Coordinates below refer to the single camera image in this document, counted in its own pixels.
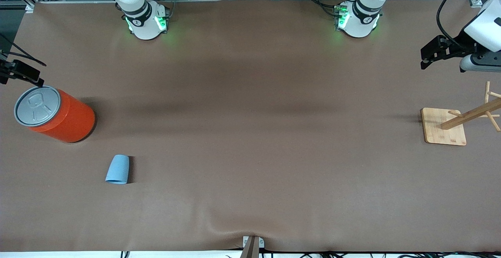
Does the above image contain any light blue cup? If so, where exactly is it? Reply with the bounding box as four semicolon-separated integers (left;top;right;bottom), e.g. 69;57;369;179
105;155;130;185

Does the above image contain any orange can with grey lid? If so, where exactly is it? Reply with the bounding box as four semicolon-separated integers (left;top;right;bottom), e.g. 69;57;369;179
14;86;96;144

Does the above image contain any brown flat bar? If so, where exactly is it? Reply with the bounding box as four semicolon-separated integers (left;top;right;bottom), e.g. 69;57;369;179
240;236;260;258

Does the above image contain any wooden mug tree rack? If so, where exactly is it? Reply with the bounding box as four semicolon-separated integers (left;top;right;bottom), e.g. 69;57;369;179
421;81;501;146

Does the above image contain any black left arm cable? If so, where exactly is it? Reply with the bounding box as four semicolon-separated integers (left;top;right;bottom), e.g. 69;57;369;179
436;0;481;52

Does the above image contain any grey metal bracket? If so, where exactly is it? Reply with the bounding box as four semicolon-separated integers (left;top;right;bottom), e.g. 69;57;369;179
242;235;265;249

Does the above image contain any brown table mat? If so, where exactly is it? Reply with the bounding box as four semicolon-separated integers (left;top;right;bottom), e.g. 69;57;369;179
0;0;501;253

